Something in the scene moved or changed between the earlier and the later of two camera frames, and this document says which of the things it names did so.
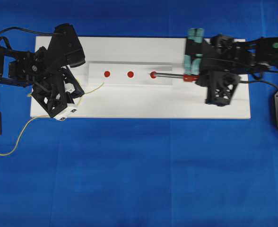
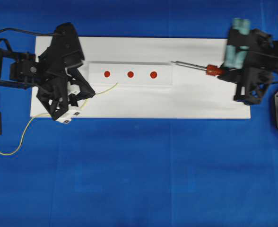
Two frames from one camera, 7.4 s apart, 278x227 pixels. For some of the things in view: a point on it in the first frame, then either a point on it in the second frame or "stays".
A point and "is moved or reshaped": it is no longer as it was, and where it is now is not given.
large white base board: [142, 77] stays
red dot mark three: [152, 74] stays
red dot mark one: [107, 74] stays
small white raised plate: [129, 74] stays
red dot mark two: [130, 74] stays
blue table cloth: [138, 172] stays
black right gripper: [222, 60] → [252, 75]
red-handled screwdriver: [186, 78] is moved or reshaped
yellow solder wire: [19, 140] is moved or reshaped
